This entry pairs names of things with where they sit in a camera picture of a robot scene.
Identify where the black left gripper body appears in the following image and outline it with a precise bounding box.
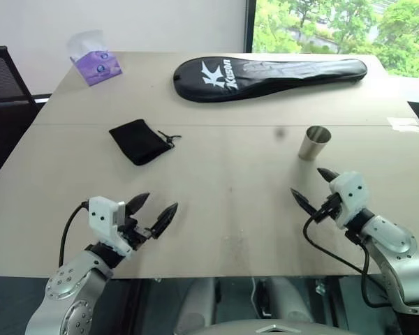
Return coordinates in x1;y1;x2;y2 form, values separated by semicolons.
117;216;154;251

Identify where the purple tissue pack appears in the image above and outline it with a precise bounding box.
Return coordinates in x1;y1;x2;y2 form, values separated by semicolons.
67;29;124;87

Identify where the black office chair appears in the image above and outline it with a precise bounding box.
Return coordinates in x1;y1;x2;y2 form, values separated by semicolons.
0;45;52;192

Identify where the silver robot torso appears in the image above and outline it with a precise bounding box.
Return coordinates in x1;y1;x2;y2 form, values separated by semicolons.
173;276;315;335

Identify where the black Kason racket cover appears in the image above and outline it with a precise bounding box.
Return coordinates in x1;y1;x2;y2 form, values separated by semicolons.
172;57;368;103

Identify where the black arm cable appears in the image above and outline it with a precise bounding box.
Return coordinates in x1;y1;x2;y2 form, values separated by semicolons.
302;206;395;309
58;201;90;268

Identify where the silver metal cup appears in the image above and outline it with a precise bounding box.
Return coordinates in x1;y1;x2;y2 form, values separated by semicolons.
297;126;332;161

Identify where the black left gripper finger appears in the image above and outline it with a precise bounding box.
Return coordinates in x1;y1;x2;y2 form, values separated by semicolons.
149;202;179;240
126;191;150;218

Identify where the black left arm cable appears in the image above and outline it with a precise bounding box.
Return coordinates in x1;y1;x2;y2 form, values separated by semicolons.
58;201;90;268

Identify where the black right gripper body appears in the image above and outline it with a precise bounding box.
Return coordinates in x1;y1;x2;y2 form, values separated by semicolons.
316;192;344;222

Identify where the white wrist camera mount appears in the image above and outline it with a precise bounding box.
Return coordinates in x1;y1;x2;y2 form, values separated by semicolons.
87;196;133;260
329;170;370;230

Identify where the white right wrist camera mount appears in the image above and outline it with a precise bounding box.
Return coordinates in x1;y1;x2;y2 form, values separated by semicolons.
329;170;370;230

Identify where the window with green trees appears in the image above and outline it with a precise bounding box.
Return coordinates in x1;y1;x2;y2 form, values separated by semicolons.
244;0;419;79

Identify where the black drawstring pouch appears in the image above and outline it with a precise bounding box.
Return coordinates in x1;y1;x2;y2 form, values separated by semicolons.
108;119;182;167

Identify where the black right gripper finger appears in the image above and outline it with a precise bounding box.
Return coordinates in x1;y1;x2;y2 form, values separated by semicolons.
316;167;341;183
290;188;318;214

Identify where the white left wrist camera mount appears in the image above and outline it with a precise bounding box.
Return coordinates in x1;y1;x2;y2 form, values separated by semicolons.
87;196;133;260

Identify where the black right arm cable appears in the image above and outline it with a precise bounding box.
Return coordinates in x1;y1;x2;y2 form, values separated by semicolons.
302;206;395;309

